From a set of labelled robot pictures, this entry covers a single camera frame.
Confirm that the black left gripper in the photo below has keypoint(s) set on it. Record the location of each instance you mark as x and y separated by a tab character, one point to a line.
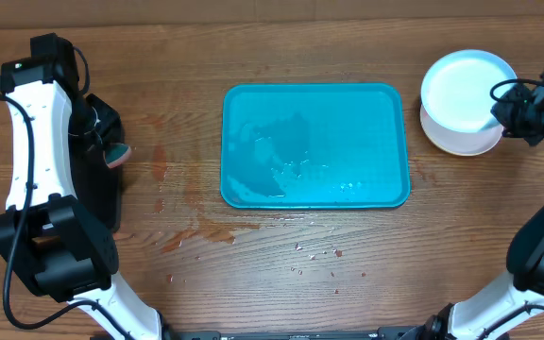
97	142

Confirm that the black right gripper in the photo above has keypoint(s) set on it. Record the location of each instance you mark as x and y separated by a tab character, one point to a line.
525	131

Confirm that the green and pink sponge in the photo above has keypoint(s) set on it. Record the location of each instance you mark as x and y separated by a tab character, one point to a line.
116	154

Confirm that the light blue plate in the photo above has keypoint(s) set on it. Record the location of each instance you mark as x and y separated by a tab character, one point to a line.
455	91

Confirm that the white plate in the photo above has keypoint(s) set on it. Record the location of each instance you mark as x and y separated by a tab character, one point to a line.
459	143

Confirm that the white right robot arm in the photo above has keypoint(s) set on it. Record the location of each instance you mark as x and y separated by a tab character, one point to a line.
518	294

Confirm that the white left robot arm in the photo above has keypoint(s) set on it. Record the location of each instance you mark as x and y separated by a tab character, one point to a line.
64	201

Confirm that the black rectangular water tray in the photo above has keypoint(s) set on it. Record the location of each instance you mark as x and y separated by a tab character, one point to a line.
97	187

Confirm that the teal plastic serving tray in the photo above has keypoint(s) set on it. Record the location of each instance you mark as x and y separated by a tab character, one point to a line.
313	146

